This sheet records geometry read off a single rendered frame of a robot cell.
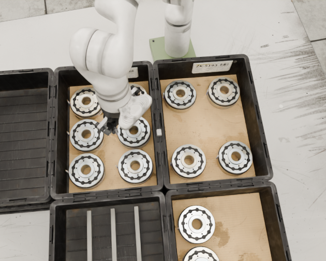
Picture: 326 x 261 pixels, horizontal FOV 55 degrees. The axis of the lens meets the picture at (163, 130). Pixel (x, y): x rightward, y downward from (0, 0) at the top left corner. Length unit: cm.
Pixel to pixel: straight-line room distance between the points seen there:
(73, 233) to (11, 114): 43
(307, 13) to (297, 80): 125
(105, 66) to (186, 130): 53
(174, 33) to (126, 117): 52
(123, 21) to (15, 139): 66
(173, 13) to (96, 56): 58
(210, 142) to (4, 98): 68
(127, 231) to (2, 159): 44
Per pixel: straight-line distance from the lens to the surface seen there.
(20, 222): 115
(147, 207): 94
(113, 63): 51
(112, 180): 96
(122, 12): 53
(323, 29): 250
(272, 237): 95
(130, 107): 66
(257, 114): 97
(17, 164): 105
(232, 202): 97
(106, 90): 60
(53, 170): 90
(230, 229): 96
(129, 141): 95
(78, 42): 53
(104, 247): 95
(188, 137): 99
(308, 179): 120
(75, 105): 103
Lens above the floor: 176
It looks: 70 degrees down
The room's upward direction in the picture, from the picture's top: 3 degrees clockwise
